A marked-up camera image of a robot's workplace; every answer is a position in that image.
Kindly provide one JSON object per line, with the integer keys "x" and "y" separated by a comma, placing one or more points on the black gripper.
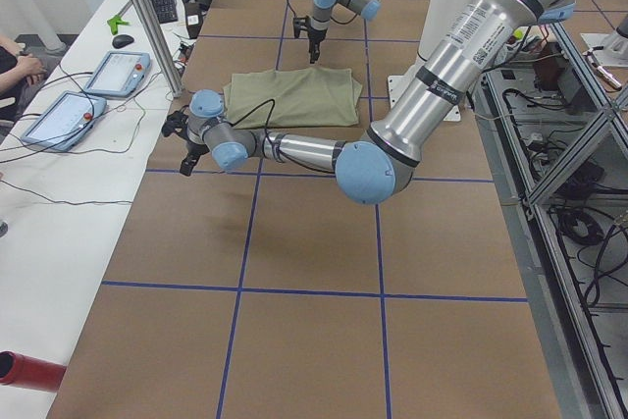
{"x": 315, "y": 36}
{"x": 194, "y": 146}

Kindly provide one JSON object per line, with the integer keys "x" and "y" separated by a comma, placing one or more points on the green long-sleeve shirt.
{"x": 312, "y": 97}

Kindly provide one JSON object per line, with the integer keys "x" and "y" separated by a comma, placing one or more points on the person hand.
{"x": 30, "y": 69}

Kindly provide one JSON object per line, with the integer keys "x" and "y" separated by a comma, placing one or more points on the teach pendant far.
{"x": 119, "y": 74}

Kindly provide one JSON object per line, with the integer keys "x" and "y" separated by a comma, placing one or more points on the teach pendant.
{"x": 65, "y": 122}
{"x": 119, "y": 74}

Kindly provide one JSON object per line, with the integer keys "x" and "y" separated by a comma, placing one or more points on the teach pendant near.
{"x": 65, "y": 122}

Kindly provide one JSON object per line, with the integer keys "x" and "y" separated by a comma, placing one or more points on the black computer mouse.
{"x": 122, "y": 40}

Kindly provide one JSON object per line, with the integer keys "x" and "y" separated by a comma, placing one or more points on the green plastic tool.
{"x": 115, "y": 22}

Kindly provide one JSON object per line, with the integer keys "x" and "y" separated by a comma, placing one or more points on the black keyboard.
{"x": 165, "y": 10}

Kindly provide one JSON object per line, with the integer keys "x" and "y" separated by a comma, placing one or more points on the red cylinder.
{"x": 25, "y": 372}

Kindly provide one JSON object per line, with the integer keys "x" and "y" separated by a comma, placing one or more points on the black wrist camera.
{"x": 176, "y": 123}
{"x": 300, "y": 25}

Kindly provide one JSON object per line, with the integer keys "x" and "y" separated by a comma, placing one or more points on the white pedestal base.
{"x": 440, "y": 17}

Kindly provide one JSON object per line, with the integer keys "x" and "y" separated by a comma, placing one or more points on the aluminium frame post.
{"x": 159, "y": 45}

